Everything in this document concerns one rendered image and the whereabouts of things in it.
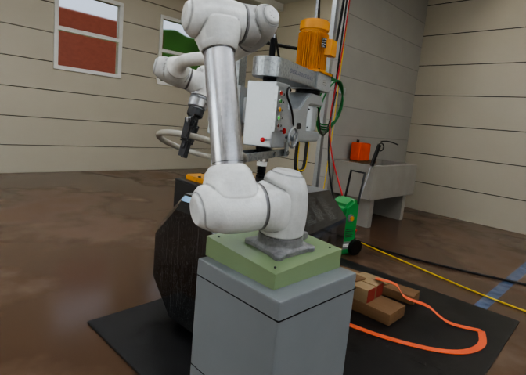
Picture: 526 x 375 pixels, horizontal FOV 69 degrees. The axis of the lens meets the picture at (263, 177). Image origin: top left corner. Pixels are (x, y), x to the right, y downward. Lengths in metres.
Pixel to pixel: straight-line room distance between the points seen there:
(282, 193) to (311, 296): 0.32
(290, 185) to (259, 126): 1.32
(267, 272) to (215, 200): 0.27
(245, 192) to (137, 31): 7.77
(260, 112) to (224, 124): 1.32
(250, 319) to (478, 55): 6.41
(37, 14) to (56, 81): 1.13
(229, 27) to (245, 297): 0.84
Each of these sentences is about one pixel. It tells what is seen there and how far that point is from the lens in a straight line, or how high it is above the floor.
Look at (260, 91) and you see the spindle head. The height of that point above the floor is 1.48.
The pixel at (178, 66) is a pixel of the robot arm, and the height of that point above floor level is 1.49.
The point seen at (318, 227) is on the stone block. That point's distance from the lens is 2.56.
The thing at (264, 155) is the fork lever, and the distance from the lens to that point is 2.49.
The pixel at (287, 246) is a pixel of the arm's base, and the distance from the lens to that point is 1.28.
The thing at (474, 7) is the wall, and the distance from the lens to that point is 7.42.
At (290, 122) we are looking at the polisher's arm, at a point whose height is 1.30.
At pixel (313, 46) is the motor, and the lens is 3.14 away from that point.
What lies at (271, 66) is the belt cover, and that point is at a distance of 2.49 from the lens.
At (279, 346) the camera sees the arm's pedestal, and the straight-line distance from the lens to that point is 1.20.
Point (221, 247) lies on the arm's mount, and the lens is 1.34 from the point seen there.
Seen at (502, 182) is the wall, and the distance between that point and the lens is 6.92.
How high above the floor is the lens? 1.29
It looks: 8 degrees down
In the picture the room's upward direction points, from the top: 5 degrees clockwise
